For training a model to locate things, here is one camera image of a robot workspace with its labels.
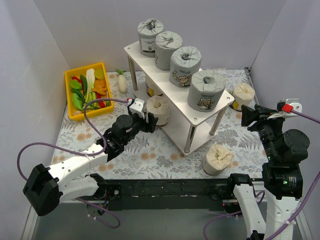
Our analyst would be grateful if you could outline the green leafy vegetable toy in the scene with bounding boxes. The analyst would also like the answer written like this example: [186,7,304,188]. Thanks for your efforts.
[71,93,83,111]

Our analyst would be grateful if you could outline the beige roll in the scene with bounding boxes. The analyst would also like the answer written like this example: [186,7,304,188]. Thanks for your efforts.
[231,83,255,112]
[202,144,234,176]
[146,95,170,126]
[145,75,163,97]

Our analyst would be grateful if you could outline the white bok choy toy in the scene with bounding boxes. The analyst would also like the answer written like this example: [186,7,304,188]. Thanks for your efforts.
[85,68,95,98]

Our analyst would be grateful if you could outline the orange ginger toy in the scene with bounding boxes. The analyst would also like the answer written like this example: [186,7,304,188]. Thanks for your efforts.
[91,79,108,96]

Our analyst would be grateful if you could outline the aluminium frame rail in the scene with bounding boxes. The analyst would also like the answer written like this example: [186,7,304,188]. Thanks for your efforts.
[22,66,313,240]

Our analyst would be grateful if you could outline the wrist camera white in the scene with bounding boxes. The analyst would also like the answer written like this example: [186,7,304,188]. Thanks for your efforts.
[268,98,302,119]
[127,98,145,119]

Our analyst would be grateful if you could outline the grey roll with cartoon label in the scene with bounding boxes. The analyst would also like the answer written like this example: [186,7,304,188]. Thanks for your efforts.
[155,31,183,71]

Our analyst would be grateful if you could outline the white two-tier shelf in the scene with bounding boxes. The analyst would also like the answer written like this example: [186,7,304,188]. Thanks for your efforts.
[124,41,234,156]

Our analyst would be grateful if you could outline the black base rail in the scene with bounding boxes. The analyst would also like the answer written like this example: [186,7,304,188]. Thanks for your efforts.
[77,178,258,212]

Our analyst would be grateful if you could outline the green pepper toy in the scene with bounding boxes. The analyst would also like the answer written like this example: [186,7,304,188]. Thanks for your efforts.
[80,74,88,96]

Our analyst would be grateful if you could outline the red chili toy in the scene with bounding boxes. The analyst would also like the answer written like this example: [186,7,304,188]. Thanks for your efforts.
[71,76,83,84]

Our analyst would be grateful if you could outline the white radish toy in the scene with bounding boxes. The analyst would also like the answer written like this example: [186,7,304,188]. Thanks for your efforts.
[115,69,128,93]

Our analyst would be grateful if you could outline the grey roll with QR label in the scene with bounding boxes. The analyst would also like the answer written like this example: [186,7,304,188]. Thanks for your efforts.
[137,18,164,58]

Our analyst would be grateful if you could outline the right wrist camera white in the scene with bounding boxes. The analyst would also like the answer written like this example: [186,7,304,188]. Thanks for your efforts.
[268,98,302,119]

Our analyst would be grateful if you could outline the yellow green fruit toy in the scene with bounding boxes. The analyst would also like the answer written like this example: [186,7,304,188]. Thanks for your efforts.
[94,68,105,80]

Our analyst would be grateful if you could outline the yellow plastic bin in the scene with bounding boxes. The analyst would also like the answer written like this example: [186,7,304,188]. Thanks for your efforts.
[64,62,112,121]

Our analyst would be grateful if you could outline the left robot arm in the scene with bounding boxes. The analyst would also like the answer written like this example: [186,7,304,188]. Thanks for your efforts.
[22,113,158,216]

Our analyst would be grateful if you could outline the floral table mat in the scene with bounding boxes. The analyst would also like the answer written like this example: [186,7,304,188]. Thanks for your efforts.
[48,69,280,180]

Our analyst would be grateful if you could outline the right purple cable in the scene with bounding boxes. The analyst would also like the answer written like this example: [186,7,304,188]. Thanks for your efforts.
[202,109,320,240]

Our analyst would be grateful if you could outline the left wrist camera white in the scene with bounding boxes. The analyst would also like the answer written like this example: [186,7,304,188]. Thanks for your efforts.
[127,98,145,119]

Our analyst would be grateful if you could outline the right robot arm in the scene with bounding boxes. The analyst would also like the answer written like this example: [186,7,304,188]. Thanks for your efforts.
[226,103,310,240]

